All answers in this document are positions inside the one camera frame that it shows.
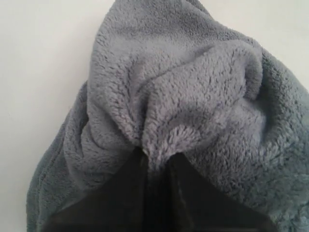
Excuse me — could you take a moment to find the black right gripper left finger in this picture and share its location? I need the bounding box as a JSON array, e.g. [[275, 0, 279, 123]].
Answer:
[[47, 151, 148, 232]]

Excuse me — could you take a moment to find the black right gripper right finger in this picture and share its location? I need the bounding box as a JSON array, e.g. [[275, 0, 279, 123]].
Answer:
[[154, 157, 278, 232]]

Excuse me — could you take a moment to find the grey fleece cloth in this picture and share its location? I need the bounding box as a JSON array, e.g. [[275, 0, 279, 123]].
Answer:
[[26, 0, 309, 232]]

